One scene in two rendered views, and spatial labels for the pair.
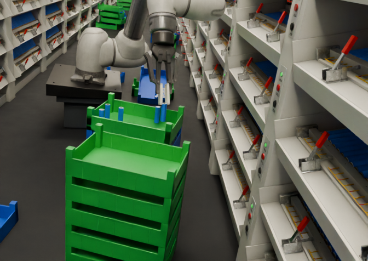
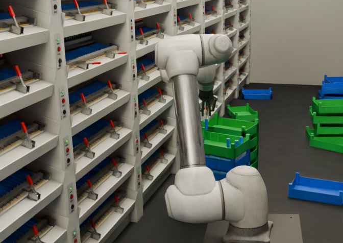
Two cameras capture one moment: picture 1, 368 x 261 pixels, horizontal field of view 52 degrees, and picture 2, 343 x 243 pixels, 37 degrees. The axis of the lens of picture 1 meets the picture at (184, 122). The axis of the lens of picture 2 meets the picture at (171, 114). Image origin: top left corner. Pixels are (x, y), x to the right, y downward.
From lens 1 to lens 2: 4.00 m
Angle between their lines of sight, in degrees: 136
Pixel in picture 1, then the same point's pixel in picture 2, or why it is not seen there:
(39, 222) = (275, 195)
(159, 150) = (213, 130)
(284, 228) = not seen: hidden behind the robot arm
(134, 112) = (216, 151)
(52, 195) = (271, 208)
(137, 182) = (228, 122)
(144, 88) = not seen: outside the picture
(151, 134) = (213, 136)
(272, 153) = not seen: hidden behind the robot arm
